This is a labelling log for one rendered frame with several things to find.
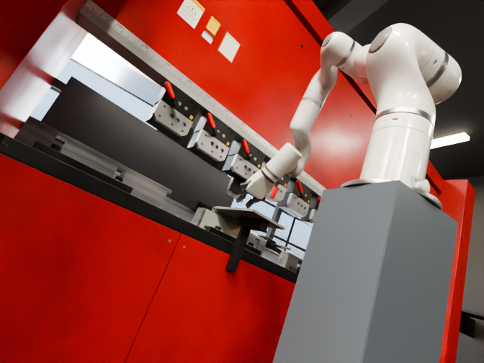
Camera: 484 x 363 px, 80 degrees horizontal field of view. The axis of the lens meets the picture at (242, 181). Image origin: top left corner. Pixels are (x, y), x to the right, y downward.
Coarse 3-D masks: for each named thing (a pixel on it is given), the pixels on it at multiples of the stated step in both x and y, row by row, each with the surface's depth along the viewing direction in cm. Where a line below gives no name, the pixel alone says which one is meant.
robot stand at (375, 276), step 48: (336, 192) 59; (384, 192) 49; (336, 240) 53; (384, 240) 45; (432, 240) 50; (336, 288) 48; (384, 288) 43; (432, 288) 48; (288, 336) 52; (336, 336) 44; (384, 336) 41; (432, 336) 46
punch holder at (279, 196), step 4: (264, 164) 145; (284, 176) 147; (288, 176) 148; (280, 180) 145; (284, 180) 147; (288, 180) 148; (280, 184) 144; (272, 188) 141; (280, 188) 144; (284, 188) 146; (280, 192) 146; (284, 192) 146; (268, 196) 143; (276, 196) 142; (280, 196) 144; (272, 200) 148; (276, 200) 145; (280, 200) 144
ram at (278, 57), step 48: (96, 0) 95; (144, 0) 105; (240, 0) 133; (192, 48) 117; (240, 48) 132; (288, 48) 152; (192, 96) 116; (240, 96) 131; (288, 96) 151; (336, 96) 177; (336, 144) 176; (432, 192) 265
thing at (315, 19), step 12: (288, 0) 152; (300, 0) 156; (300, 12) 156; (312, 12) 162; (312, 24) 161; (324, 24) 168; (324, 36) 168; (360, 84) 191; (360, 96) 197; (372, 96) 200; (372, 108) 203; (432, 168) 262; (432, 180) 261
